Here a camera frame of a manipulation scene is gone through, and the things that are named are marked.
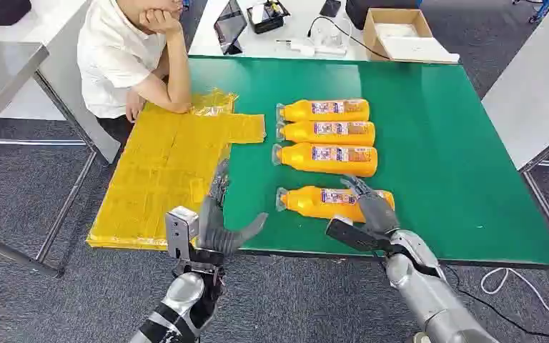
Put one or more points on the orange drink bottle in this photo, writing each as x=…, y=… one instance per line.
x=307, y=202
x=303, y=111
x=298, y=160
x=303, y=133

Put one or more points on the white flat board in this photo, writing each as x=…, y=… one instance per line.
x=421, y=49

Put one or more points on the white charger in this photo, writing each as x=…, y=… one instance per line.
x=303, y=48

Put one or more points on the person's left hand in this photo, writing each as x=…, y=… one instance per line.
x=135, y=106

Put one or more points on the person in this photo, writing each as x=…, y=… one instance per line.
x=109, y=61

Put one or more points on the white shoe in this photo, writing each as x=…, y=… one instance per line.
x=421, y=338

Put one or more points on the blue frame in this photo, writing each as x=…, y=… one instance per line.
x=542, y=9

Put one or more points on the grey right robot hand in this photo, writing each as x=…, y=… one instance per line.
x=378, y=215

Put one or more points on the green table mat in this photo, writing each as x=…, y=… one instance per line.
x=445, y=165

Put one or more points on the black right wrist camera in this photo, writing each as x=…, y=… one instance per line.
x=350, y=235

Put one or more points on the white side table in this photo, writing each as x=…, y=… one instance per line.
x=535, y=94

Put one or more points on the person's hand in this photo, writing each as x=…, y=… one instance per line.
x=161, y=21
x=135, y=106

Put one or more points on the black tablet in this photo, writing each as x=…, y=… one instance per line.
x=229, y=23

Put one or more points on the yellow sheet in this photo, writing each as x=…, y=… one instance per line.
x=161, y=180

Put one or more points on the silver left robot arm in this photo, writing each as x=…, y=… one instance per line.
x=184, y=298

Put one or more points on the black phone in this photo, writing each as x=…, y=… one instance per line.
x=330, y=7

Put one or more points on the cardboard box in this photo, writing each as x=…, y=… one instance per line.
x=371, y=42

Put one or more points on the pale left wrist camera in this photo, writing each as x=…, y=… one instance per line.
x=179, y=232

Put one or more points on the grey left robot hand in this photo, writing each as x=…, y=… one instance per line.
x=215, y=232

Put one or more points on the clear plastic bag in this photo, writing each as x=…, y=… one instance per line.
x=329, y=35

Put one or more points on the black bag on desk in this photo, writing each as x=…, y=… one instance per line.
x=357, y=12

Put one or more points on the steel table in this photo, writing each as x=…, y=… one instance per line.
x=0, y=71

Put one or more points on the white table beside person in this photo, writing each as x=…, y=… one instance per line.
x=66, y=71

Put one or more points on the person's right hand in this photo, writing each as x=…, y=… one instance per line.
x=161, y=21

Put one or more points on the white desk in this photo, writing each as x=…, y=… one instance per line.
x=265, y=45

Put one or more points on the black tray with small items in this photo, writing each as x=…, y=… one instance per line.
x=267, y=16

